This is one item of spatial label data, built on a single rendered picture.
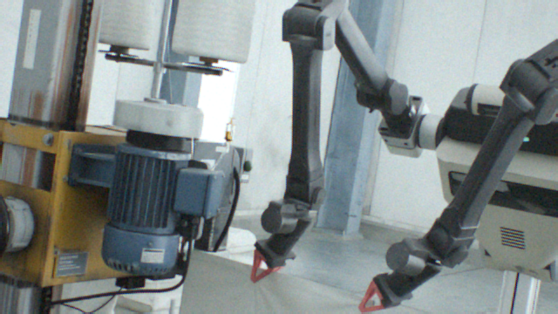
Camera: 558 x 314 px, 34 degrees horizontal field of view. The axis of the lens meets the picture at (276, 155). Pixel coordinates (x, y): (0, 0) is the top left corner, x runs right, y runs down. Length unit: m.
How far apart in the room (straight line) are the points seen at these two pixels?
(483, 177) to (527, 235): 0.55
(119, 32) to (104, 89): 5.67
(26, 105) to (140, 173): 0.29
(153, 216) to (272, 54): 7.85
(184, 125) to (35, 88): 0.33
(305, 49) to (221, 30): 0.18
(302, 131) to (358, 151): 8.61
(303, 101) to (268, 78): 7.65
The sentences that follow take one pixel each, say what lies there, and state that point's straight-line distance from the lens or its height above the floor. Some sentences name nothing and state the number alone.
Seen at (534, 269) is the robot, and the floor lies 1.15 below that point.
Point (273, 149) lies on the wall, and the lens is 9.87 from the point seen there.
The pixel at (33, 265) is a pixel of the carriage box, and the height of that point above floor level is 1.06.
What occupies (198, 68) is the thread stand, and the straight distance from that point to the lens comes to 2.00.
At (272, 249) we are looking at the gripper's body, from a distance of 2.07.
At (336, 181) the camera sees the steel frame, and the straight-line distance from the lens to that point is 10.87.
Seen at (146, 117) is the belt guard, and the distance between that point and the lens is 1.79.
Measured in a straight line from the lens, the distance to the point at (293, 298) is 2.07.
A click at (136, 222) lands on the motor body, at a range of 1.82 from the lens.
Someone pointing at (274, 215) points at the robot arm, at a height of 1.22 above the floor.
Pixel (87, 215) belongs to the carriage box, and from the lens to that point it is 1.96.
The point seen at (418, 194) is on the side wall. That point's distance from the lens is 10.68.
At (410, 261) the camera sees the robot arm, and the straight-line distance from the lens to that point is 1.83.
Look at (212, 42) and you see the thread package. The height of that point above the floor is 1.56.
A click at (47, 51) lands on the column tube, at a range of 1.92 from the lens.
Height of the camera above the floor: 1.47
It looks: 4 degrees down
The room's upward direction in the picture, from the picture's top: 9 degrees clockwise
